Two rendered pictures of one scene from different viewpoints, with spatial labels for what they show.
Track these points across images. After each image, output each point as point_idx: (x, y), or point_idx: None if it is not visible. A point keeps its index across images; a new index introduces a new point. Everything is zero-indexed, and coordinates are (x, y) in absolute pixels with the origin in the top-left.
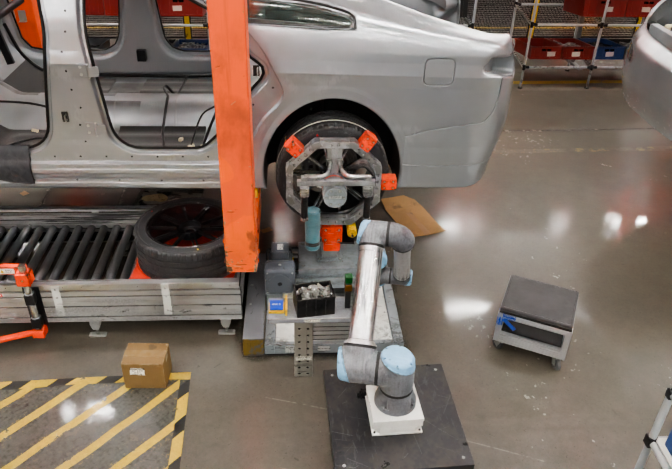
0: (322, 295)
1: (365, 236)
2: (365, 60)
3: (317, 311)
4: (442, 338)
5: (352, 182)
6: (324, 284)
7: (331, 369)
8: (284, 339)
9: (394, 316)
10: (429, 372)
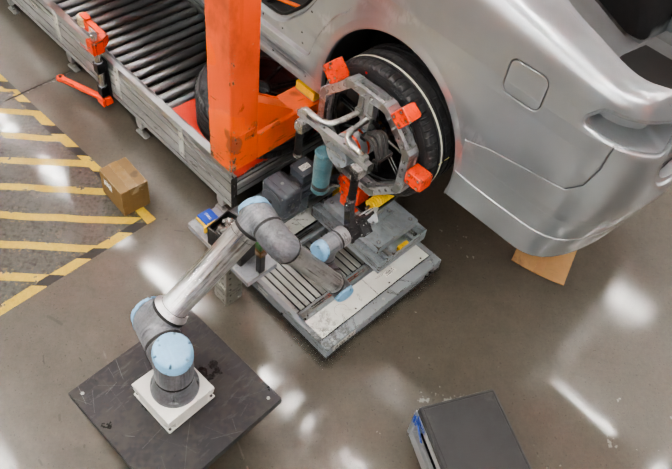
0: None
1: (241, 213)
2: (442, 14)
3: None
4: (380, 382)
5: (346, 150)
6: None
7: (248, 315)
8: None
9: (357, 320)
10: (259, 395)
